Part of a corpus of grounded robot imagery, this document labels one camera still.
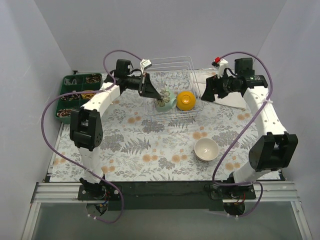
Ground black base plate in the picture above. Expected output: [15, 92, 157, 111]
[77, 180, 256, 211]

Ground white wire dish rack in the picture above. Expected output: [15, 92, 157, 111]
[143, 56, 204, 123]

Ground green compartment organizer tray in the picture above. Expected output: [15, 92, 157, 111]
[55, 72, 103, 125]

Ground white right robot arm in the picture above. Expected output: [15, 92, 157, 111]
[201, 57, 298, 199]

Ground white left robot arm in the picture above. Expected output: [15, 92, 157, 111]
[69, 59, 161, 200]

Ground white bowl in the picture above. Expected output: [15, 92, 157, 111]
[194, 138, 219, 162]

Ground yellow rubber bands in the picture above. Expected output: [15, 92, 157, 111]
[81, 93, 95, 100]

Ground aluminium frame rail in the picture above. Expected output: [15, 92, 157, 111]
[22, 181, 312, 240]

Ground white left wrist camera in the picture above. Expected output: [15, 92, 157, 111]
[140, 59, 152, 73]

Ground white folded cloth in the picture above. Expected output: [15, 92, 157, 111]
[190, 73, 247, 110]

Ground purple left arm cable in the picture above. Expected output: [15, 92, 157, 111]
[41, 50, 145, 225]

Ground floral patterned table mat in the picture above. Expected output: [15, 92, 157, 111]
[51, 69, 282, 182]

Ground yellow bowl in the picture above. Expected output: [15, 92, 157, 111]
[176, 91, 196, 111]

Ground light green flower bowl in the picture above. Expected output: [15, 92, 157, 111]
[155, 88, 177, 113]

